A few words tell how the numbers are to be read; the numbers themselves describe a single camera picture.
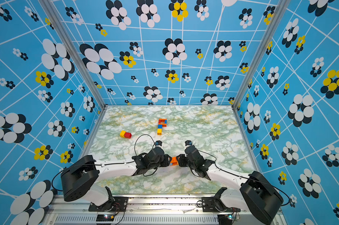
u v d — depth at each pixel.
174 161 0.85
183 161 0.76
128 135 1.00
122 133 0.99
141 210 0.72
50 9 0.69
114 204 0.72
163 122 1.08
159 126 1.04
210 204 0.73
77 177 0.46
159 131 1.02
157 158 0.67
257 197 0.41
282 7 0.68
